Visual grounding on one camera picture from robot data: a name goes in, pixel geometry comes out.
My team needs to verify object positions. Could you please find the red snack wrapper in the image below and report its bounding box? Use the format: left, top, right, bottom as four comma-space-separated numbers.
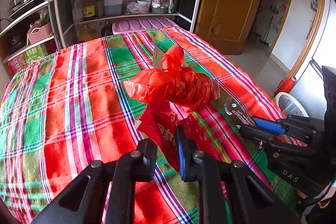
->
135, 102, 221, 172

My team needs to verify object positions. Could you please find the soy sauce bottle yellow label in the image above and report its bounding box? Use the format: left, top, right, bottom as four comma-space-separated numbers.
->
83, 0, 96, 21

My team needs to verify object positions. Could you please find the dark chocolate bar wrapper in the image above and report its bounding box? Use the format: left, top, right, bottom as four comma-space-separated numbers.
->
224, 97, 256, 127

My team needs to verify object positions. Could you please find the metal kitchen shelf rack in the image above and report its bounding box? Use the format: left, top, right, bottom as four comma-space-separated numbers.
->
1, 0, 200, 64

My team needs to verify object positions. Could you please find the beige paper packet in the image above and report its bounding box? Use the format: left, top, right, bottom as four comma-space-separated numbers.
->
153, 46, 165, 69

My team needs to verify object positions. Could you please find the green carton box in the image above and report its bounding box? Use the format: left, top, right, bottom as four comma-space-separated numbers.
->
23, 44, 49, 65

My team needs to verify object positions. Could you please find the red plastic bag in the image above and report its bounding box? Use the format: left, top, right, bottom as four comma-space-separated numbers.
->
123, 45, 221, 111

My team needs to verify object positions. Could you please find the white oil jug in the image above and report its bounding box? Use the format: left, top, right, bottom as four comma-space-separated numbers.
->
104, 0, 123, 16

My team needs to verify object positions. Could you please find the plaid tablecloth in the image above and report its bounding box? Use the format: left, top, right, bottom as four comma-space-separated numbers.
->
1, 28, 297, 223

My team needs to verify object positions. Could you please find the pink lidded storage box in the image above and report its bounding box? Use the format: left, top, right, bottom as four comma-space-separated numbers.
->
112, 18, 178, 34

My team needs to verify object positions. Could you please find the white trash bin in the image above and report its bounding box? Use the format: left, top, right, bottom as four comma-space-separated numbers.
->
273, 92, 308, 117

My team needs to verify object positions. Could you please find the pink plastic basket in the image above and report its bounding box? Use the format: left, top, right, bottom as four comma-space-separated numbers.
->
27, 22, 52, 44

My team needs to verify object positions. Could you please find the silver refrigerator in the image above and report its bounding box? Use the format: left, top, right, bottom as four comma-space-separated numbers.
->
290, 0, 335, 119

